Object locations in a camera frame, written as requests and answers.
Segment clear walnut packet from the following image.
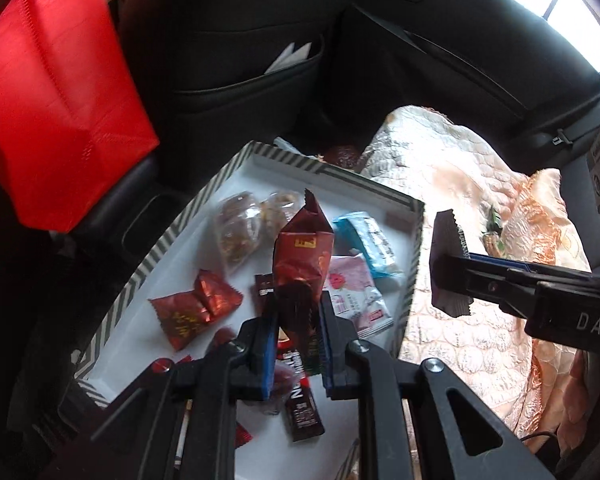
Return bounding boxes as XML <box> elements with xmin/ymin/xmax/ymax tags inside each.
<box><xmin>215</xmin><ymin>191</ymin><xmax>263</xmax><ymax>276</ymax></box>
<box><xmin>260</xmin><ymin>191</ymin><xmax>303</xmax><ymax>236</ymax></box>

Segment black cable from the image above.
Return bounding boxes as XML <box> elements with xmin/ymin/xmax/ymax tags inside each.
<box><xmin>517</xmin><ymin>430</ymin><xmax>561</xmax><ymax>448</ymax></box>

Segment dark brown snack bar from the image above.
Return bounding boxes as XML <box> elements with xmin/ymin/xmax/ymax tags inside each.
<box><xmin>280</xmin><ymin>355</ymin><xmax>325</xmax><ymax>443</ymax></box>
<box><xmin>254</xmin><ymin>274</ymin><xmax>281</xmax><ymax>321</ymax></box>

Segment red foil snack packet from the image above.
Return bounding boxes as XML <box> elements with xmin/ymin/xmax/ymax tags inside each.
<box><xmin>194</xmin><ymin>269</ymin><xmax>244</xmax><ymax>320</ymax></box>
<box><xmin>148</xmin><ymin>292</ymin><xmax>211</xmax><ymax>352</ymax></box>

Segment dark brown snack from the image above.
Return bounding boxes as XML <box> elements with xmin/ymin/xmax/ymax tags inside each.
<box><xmin>429</xmin><ymin>209</ymin><xmax>473</xmax><ymax>317</ymax></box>

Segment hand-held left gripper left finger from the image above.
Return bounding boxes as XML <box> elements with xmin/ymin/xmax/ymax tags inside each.
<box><xmin>87</xmin><ymin>302</ymin><xmax>282</xmax><ymax>480</ymax></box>

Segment green yellow snack packet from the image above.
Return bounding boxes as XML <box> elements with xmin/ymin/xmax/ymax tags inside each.
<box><xmin>480</xmin><ymin>207</ymin><xmax>506</xmax><ymax>251</ymax></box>

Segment white papers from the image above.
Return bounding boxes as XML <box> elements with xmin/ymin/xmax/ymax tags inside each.
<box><xmin>265</xmin><ymin>41</ymin><xmax>313</xmax><ymax>75</ymax></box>

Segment dark red snack packet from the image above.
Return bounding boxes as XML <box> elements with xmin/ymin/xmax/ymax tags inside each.
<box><xmin>322</xmin><ymin>144</ymin><xmax>363</xmax><ymax>167</ymax></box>

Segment orange fringed embroidered cloth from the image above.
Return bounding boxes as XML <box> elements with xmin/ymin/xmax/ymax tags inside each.
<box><xmin>480</xmin><ymin>167</ymin><xmax>600</xmax><ymax>461</ymax></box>

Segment red brown snack pouch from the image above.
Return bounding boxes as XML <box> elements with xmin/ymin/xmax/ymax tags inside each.
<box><xmin>272</xmin><ymin>189</ymin><xmax>336</xmax><ymax>341</ymax></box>

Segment pink white snack packet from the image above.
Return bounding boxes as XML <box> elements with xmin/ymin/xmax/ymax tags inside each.
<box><xmin>325</xmin><ymin>254</ymin><xmax>395</xmax><ymax>339</ymax></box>

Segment peach quilted blanket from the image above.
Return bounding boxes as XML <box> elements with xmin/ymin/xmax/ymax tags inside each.
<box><xmin>360</xmin><ymin>105</ymin><xmax>596</xmax><ymax>431</ymax></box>

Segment dark red gold candy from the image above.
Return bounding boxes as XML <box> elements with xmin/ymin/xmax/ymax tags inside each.
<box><xmin>147</xmin><ymin>357</ymin><xmax>193</xmax><ymax>376</ymax></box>

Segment black car door panel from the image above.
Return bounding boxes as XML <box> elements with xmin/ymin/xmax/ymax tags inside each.
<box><xmin>330</xmin><ymin>0</ymin><xmax>600</xmax><ymax>161</ymax></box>

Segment black car seat back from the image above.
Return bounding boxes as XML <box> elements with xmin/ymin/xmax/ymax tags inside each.
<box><xmin>115</xmin><ymin>0</ymin><xmax>361</xmax><ymax>201</ymax></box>

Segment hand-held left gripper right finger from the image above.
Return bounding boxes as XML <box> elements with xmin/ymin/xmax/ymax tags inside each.
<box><xmin>317</xmin><ymin>292</ymin><xmax>556</xmax><ymax>480</ymax></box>

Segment blue white snack packet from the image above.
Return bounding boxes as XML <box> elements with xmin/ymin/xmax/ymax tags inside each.
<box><xmin>332</xmin><ymin>211</ymin><xmax>403</xmax><ymax>279</ymax></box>

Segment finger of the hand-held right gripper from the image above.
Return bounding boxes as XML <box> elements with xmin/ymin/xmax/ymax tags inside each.
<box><xmin>466</xmin><ymin>253</ymin><xmax>600</xmax><ymax>287</ymax></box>
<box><xmin>436</xmin><ymin>254</ymin><xmax>542</xmax><ymax>317</ymax></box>

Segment red paper bag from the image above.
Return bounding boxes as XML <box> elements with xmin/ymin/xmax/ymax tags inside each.
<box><xmin>0</xmin><ymin>0</ymin><xmax>161</xmax><ymax>235</ymax></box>

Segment striped rim white box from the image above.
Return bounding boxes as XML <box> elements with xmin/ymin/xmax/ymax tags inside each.
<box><xmin>72</xmin><ymin>141</ymin><xmax>426</xmax><ymax>480</ymax></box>

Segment clear plastic wrapper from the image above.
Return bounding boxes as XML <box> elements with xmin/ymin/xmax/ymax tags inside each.
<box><xmin>275</xmin><ymin>136</ymin><xmax>326</xmax><ymax>161</ymax></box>

